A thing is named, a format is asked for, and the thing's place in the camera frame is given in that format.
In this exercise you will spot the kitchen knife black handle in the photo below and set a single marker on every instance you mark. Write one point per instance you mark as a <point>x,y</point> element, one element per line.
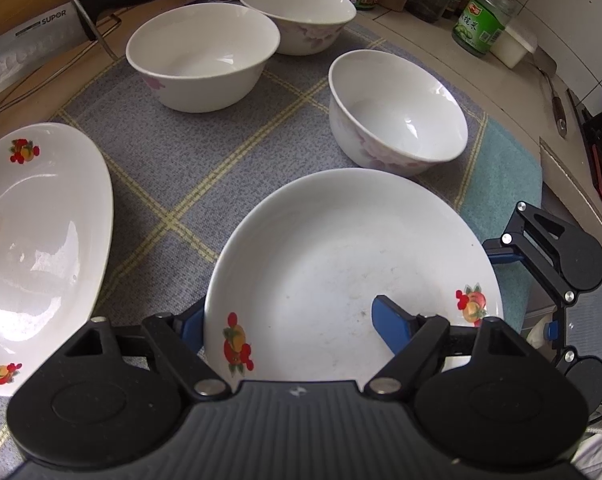
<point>95,8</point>

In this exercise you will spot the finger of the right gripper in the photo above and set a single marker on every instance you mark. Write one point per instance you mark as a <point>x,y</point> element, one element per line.
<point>562,258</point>

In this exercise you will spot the green label glass jar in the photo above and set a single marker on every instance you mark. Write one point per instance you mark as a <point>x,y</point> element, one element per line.
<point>481,23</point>

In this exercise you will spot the metal spatula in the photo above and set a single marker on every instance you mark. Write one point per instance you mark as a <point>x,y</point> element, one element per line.
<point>546,65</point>

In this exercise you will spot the far white bowl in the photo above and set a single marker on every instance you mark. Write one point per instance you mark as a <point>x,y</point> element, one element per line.
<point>306,27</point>

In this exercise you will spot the large white bowl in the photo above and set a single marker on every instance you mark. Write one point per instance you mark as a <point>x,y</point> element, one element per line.
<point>205,57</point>

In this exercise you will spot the white bowl pink flowers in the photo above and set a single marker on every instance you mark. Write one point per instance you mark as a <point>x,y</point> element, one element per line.
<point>388,113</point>

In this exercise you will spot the white plastic container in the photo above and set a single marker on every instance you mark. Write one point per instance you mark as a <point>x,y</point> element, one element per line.
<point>515,41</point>

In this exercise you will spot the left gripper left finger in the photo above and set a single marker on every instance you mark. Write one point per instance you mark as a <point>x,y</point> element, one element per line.
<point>175,341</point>

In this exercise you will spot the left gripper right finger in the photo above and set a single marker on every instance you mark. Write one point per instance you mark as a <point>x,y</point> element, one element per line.
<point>417,344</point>

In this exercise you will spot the white plate with fruit print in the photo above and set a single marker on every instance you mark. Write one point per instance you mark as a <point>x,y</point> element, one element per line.
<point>290,296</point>

